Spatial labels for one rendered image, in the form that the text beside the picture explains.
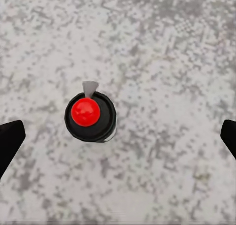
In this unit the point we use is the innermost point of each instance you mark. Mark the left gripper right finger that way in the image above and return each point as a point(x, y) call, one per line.
point(228, 134)

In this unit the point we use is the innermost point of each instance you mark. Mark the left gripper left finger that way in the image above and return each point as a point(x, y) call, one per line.
point(12, 135)

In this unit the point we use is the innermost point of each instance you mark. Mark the pesticide atomizer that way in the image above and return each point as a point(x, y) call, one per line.
point(91, 116)

